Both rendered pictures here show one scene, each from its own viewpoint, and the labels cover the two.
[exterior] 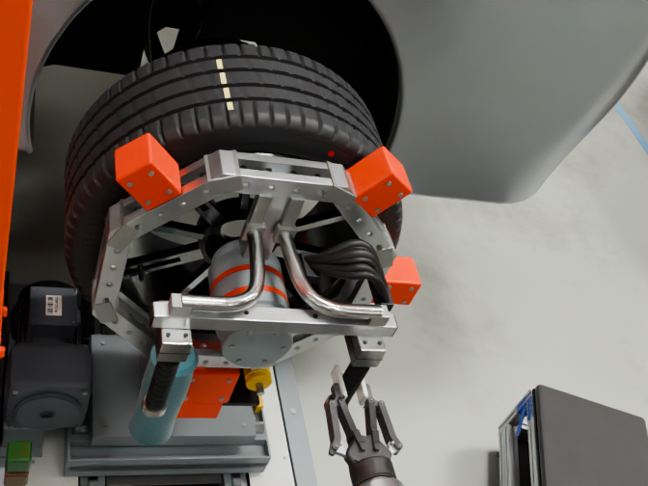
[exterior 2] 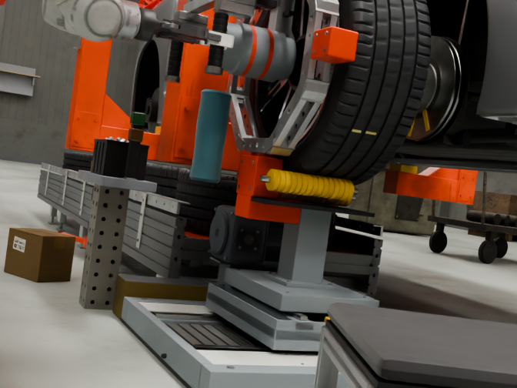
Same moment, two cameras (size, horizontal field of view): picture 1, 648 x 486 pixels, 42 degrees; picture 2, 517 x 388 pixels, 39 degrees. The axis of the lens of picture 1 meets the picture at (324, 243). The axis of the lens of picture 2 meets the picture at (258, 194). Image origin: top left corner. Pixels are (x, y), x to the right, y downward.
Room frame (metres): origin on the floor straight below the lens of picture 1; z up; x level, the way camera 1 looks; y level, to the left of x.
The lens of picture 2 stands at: (1.31, -1.94, 0.52)
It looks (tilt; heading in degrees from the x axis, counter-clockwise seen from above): 1 degrees down; 95
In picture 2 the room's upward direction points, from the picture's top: 8 degrees clockwise
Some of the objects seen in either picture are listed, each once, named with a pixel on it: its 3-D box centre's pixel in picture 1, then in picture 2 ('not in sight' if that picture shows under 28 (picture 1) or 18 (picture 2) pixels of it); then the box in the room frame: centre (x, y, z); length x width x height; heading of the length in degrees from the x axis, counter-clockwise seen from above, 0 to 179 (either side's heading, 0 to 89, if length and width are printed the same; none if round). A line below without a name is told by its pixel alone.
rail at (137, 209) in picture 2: not in sight; (107, 202); (0.27, 1.65, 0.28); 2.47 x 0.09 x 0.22; 119
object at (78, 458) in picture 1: (165, 404); (294, 315); (1.28, 0.20, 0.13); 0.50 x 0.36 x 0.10; 119
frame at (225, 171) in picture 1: (244, 272); (275, 57); (1.13, 0.11, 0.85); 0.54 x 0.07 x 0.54; 119
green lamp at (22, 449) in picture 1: (18, 456); (138, 118); (0.72, 0.32, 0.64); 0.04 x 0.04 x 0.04; 29
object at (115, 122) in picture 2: not in sight; (141, 129); (0.20, 2.39, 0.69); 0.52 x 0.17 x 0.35; 29
